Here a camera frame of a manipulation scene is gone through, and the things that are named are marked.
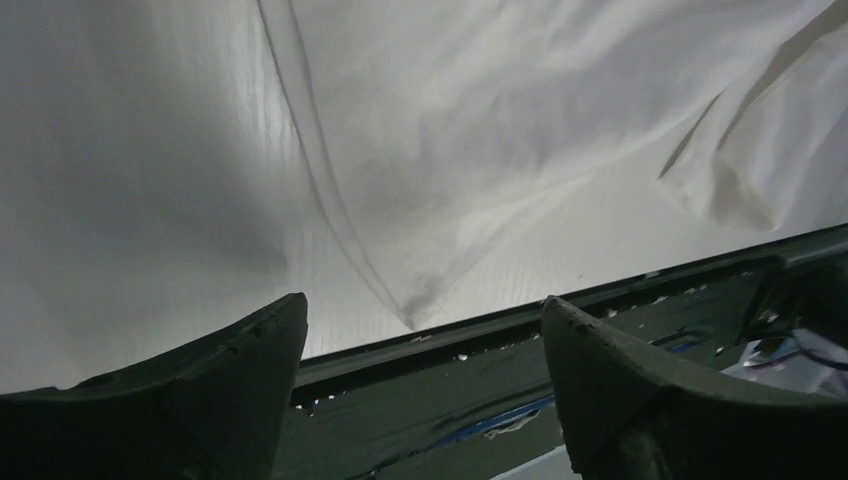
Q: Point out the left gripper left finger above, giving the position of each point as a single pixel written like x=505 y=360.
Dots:
x=209 y=409

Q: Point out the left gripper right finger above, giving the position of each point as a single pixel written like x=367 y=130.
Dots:
x=631 y=410

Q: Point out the white t shirt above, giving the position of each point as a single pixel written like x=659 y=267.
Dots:
x=435 y=130

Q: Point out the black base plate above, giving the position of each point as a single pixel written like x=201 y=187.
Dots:
x=474 y=399

